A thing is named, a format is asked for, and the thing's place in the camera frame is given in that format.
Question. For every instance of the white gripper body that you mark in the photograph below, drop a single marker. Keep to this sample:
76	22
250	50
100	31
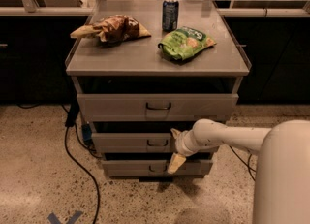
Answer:
182	144

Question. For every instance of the grey drawer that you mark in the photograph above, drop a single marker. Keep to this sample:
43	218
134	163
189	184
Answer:
134	142
131	168
156	107

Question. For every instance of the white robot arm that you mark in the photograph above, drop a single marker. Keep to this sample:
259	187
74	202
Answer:
282	185

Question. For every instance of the grey top drawer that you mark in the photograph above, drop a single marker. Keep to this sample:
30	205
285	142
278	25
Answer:
156	107

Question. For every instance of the grey drawer cabinet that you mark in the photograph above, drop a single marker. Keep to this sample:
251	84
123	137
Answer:
139	67

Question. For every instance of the grey bottom drawer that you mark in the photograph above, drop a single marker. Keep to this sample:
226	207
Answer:
131	168

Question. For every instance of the blue small box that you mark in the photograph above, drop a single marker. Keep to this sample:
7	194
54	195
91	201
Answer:
86	133

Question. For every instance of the green chip bag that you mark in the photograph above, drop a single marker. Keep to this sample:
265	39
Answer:
185	43

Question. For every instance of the black power adapter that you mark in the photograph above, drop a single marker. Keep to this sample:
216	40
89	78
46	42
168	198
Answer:
72	114

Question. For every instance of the brown chip bag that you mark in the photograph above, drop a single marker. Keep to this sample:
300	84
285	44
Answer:
112	29

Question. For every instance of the blue soda can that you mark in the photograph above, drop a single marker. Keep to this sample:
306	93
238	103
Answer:
170	15

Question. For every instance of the blue tape cross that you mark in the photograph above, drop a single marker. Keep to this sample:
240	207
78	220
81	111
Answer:
72	218

